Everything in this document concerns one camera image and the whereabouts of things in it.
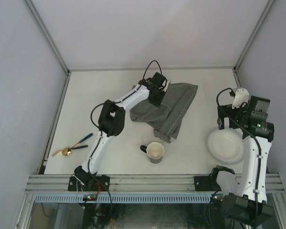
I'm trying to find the grey cloth napkin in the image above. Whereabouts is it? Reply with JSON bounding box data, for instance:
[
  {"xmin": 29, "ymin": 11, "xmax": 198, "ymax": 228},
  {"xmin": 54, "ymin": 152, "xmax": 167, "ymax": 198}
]
[{"xmin": 130, "ymin": 83, "xmax": 198, "ymax": 143}]

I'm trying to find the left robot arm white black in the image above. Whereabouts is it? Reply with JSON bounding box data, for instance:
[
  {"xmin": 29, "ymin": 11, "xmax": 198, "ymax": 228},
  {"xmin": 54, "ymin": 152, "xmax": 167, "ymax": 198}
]
[{"xmin": 74, "ymin": 69, "xmax": 168, "ymax": 191}]

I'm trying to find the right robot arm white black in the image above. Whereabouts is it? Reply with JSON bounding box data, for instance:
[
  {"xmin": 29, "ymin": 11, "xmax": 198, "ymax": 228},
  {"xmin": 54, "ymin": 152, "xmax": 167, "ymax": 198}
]
[{"xmin": 209, "ymin": 88, "xmax": 275, "ymax": 229}]

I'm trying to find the white bowl plate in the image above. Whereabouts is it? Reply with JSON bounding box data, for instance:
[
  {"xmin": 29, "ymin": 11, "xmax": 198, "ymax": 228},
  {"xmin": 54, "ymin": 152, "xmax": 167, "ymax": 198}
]
[{"xmin": 206, "ymin": 129, "xmax": 244, "ymax": 165}]

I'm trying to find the dark mug cream inside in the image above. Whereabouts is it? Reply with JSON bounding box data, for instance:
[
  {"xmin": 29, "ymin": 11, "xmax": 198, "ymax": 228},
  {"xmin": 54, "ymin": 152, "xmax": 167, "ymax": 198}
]
[{"xmin": 139, "ymin": 142, "xmax": 165, "ymax": 164}]

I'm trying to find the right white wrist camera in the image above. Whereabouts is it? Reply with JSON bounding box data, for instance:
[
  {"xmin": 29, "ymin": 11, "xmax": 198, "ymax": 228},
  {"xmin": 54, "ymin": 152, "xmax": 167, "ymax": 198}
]
[{"xmin": 232, "ymin": 88, "xmax": 249, "ymax": 109}]

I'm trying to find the aluminium front rail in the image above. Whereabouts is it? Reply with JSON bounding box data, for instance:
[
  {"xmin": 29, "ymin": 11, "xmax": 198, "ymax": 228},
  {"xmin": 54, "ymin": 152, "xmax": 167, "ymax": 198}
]
[{"xmin": 25, "ymin": 173, "xmax": 285, "ymax": 193}]

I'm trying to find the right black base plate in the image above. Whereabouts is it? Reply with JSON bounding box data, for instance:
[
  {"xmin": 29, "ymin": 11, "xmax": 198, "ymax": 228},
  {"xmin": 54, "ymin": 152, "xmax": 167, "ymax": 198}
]
[{"xmin": 194, "ymin": 176, "xmax": 221, "ymax": 192}]

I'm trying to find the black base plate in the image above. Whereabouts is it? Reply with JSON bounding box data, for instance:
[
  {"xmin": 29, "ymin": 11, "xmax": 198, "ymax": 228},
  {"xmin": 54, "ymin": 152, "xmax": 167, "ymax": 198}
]
[
  {"xmin": 68, "ymin": 175, "xmax": 110, "ymax": 192},
  {"xmin": 194, "ymin": 176, "xmax": 221, "ymax": 192}
]

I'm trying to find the gold spoon green handle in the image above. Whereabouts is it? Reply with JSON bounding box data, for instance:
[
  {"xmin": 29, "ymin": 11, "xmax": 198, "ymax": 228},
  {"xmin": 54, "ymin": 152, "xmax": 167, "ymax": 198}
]
[{"xmin": 71, "ymin": 133, "xmax": 93, "ymax": 148}]

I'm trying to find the gold fork green handle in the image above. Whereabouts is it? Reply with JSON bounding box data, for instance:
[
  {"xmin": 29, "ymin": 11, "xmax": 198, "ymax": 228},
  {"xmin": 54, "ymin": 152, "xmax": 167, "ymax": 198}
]
[{"xmin": 52, "ymin": 145, "xmax": 88, "ymax": 157}]

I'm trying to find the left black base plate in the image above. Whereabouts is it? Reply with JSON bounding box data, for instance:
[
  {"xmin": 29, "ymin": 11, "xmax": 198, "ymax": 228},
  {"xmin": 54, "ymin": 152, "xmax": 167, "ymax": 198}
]
[{"xmin": 68, "ymin": 175, "xmax": 110, "ymax": 192}]

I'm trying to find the blue slotted cable duct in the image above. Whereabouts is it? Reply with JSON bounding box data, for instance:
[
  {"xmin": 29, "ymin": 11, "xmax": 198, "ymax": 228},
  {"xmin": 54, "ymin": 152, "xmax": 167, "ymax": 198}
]
[{"xmin": 34, "ymin": 193, "xmax": 211, "ymax": 204}]

